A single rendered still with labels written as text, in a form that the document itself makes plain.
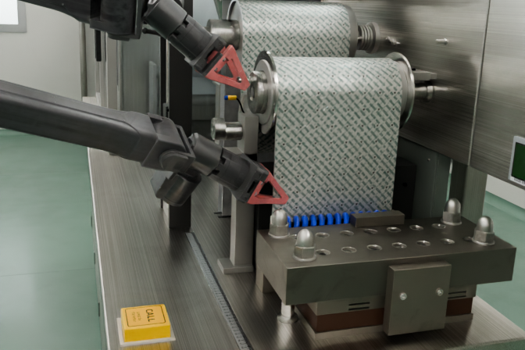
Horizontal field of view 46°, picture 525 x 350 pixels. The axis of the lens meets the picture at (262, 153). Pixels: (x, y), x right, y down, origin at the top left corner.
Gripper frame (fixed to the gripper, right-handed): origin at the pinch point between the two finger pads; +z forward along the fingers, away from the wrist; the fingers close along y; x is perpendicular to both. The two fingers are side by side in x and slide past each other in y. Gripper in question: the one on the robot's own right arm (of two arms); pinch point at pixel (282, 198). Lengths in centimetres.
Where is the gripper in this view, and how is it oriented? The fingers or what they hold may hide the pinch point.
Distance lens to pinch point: 110.0
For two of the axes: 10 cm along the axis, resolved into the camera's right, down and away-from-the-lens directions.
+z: 8.1, 4.6, 3.7
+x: 5.1, -8.6, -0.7
